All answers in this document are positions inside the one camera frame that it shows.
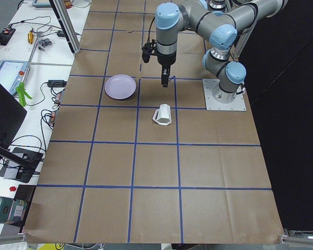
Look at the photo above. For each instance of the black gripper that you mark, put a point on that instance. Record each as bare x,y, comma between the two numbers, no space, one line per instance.
166,60

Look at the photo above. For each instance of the white faceted cup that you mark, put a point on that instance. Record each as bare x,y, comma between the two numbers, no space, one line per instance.
162,116

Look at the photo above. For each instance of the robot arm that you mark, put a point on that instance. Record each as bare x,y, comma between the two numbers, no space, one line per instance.
220,31

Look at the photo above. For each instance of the lilac plate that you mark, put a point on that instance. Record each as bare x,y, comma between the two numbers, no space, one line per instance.
120,86

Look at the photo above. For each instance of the brown paper table cover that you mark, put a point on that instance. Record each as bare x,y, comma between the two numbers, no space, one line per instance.
113,175

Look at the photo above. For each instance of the black power adapter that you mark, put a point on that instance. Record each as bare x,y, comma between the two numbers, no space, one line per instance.
56,83

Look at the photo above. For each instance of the yellow tool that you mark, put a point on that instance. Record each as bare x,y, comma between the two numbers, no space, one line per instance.
30,37

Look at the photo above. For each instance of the teach pendant tablet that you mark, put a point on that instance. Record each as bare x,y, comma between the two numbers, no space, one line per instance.
11,74

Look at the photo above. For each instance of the black monitor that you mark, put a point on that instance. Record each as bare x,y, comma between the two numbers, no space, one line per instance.
12,115

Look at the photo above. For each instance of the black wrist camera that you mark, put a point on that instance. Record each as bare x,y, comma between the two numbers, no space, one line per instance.
148,50

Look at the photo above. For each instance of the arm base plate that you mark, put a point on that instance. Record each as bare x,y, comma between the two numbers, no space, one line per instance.
218,100

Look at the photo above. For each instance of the aluminium frame post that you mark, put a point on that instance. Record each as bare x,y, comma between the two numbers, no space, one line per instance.
63,18

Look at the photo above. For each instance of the green handled reacher grabber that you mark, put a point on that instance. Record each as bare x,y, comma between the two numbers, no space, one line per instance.
20,89

